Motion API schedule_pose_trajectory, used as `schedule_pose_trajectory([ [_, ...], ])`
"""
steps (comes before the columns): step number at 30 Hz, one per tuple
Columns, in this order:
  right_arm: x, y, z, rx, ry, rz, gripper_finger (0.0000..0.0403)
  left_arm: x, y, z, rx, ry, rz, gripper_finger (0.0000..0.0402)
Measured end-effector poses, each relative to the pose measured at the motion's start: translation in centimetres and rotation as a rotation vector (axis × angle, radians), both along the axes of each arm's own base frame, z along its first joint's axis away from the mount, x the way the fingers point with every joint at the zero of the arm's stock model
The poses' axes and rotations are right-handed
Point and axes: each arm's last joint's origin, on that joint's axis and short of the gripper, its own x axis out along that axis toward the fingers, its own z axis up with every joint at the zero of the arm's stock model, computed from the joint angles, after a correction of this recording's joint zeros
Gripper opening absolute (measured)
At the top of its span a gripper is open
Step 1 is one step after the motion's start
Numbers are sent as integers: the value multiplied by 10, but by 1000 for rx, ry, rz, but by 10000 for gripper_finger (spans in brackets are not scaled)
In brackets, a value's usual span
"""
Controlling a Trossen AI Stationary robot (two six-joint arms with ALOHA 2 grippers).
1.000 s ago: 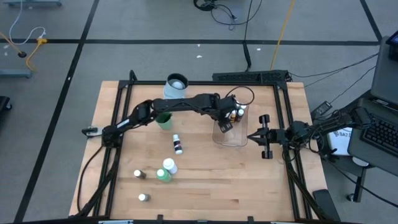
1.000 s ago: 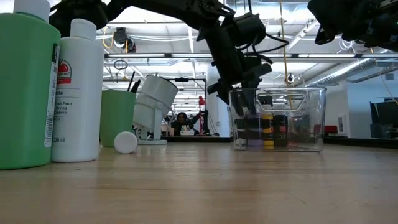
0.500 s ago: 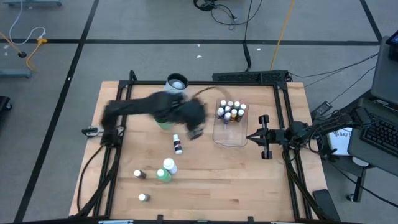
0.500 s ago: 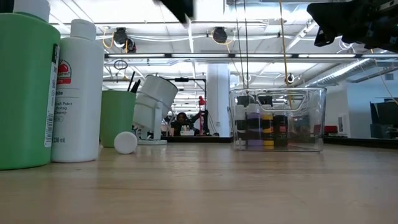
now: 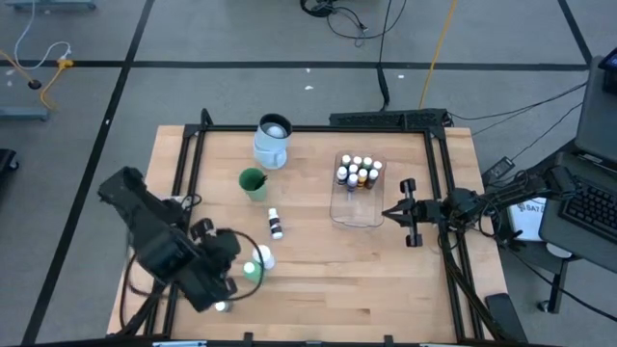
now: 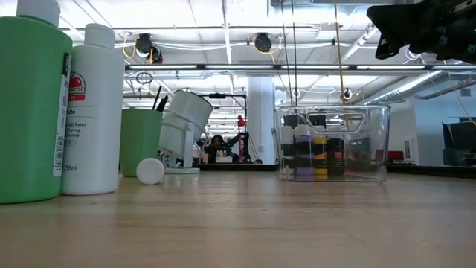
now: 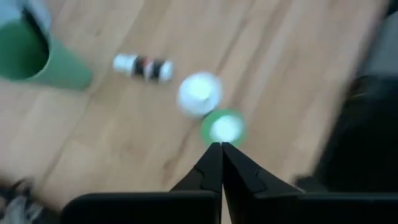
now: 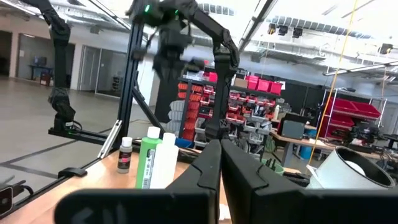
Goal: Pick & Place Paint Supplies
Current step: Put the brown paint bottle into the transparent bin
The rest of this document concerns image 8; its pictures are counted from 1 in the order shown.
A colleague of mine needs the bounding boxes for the grey equipment box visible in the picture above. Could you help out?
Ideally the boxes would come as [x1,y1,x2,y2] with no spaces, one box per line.
[280,119,308,140]

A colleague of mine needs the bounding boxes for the black plastic edge clamp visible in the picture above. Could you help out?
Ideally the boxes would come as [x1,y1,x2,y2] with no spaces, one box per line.
[57,167,89,180]

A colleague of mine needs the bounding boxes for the shelf rack red bins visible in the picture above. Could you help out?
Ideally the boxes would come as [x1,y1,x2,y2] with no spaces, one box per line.
[164,70,284,149]

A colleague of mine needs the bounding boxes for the large white paint bottle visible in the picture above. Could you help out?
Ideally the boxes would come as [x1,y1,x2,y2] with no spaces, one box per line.
[150,132,180,190]

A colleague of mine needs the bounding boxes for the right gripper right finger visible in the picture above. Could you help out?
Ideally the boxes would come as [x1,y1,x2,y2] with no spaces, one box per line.
[221,139,398,224]

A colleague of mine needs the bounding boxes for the metal rack red bins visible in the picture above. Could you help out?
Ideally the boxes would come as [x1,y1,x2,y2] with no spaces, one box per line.
[320,88,389,141]

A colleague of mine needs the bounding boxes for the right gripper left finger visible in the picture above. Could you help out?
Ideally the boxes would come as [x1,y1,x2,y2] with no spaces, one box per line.
[54,139,222,224]

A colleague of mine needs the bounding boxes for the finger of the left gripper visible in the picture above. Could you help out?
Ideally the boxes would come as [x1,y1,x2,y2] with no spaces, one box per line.
[152,57,171,82]
[169,55,187,82]

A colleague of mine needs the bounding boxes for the yellow hanging cable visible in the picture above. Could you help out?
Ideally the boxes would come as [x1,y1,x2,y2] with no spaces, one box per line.
[307,0,359,166]

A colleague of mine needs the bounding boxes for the cluttered wooden workbench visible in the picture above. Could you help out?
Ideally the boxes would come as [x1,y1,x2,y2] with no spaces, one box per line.
[269,129,398,169]

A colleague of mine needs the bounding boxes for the green plastic cup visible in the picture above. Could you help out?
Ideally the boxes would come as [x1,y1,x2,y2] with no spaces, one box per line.
[260,157,286,177]

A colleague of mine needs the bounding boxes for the blue storage bin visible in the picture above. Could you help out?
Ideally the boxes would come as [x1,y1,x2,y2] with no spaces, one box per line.
[175,138,196,149]

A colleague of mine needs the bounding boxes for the small grey-brown paint bottle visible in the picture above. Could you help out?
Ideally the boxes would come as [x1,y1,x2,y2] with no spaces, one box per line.
[117,136,134,174]

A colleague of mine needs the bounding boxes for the silver metal bracket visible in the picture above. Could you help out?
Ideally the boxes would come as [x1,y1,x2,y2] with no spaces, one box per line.
[97,119,123,159]

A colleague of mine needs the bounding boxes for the large green paint bottle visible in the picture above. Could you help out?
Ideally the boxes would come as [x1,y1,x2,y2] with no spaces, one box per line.
[135,126,162,190]

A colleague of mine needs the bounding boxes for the tilted white cup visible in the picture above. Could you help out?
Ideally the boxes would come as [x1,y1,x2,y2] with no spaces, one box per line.
[305,145,397,191]

